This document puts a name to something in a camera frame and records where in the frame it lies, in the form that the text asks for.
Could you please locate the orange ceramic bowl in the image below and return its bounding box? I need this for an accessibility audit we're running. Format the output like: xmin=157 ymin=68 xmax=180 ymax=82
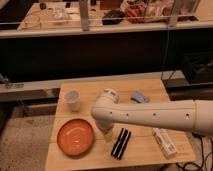
xmin=57 ymin=118 xmax=94 ymax=156

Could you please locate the metal post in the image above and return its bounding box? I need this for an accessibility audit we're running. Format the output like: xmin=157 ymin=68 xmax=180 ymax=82
xmin=79 ymin=0 xmax=89 ymax=31

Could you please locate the black crate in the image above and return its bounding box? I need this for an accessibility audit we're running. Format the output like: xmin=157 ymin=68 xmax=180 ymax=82
xmin=181 ymin=52 xmax=213 ymax=83

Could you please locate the black striped rectangular block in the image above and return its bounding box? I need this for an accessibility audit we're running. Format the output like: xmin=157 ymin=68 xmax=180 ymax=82
xmin=111 ymin=128 xmax=131 ymax=160

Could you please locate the white plastic cup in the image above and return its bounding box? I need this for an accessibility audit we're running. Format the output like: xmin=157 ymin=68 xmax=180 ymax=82
xmin=64 ymin=90 xmax=80 ymax=112

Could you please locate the blue toy object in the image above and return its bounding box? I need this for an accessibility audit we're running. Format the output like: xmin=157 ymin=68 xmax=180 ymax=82
xmin=131 ymin=92 xmax=149 ymax=103

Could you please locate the black bag on bench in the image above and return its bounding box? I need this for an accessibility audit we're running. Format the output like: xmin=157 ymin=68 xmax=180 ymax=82
xmin=102 ymin=10 xmax=125 ymax=25

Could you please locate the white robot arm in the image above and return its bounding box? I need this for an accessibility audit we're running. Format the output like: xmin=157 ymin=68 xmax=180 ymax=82
xmin=91 ymin=89 xmax=213 ymax=136

